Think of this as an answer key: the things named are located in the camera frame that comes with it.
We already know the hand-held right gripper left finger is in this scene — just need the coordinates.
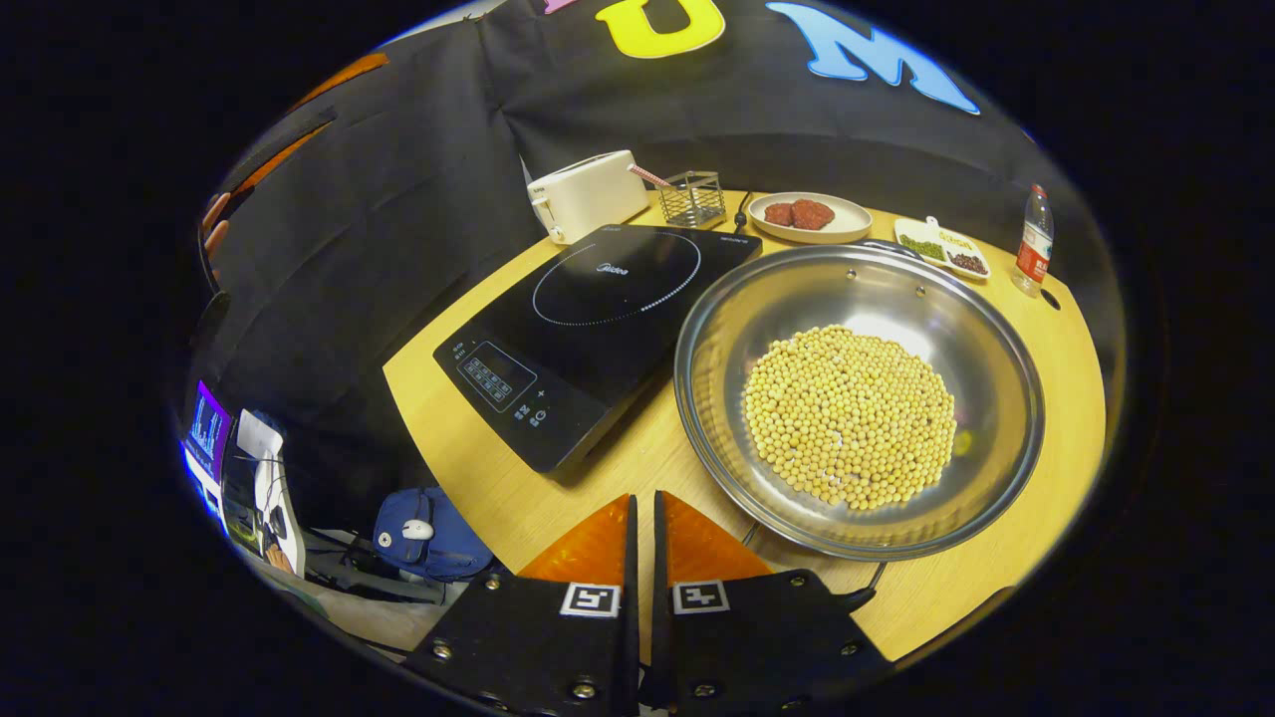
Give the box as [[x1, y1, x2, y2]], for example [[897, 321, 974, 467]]
[[403, 493, 638, 716]]

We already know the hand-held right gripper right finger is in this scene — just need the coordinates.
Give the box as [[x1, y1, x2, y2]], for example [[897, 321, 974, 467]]
[[652, 490, 893, 714]]

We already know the stainless steel pot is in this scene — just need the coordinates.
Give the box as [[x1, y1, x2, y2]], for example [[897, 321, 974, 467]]
[[674, 237, 1045, 610]]

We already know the black induction cooktop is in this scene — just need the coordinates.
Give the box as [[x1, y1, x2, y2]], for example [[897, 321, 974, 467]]
[[433, 224, 763, 474]]

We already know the black backdrop cloth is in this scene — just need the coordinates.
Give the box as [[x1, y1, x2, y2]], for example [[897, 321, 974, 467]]
[[184, 0, 1107, 539]]

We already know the blue bag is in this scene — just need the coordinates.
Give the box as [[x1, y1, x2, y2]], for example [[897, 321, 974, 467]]
[[374, 487, 495, 583]]

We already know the pile of soybeans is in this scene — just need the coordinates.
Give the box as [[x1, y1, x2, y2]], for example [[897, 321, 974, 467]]
[[742, 325, 959, 512]]

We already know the white toaster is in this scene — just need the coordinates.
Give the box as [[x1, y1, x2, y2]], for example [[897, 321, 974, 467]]
[[526, 149, 650, 246]]

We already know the computer monitor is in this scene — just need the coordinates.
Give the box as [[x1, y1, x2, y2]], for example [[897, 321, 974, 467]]
[[182, 381, 235, 519]]

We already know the white oval plate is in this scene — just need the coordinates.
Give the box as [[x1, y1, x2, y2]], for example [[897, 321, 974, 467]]
[[747, 191, 874, 245]]

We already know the white divided dish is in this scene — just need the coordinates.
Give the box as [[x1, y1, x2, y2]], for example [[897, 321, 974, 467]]
[[893, 216, 992, 281]]

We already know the clear water bottle red label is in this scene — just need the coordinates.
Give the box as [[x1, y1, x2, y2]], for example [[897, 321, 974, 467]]
[[1011, 183, 1055, 298]]

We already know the wire mesh basket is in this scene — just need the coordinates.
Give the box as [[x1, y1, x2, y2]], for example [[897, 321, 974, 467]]
[[659, 171, 726, 228]]

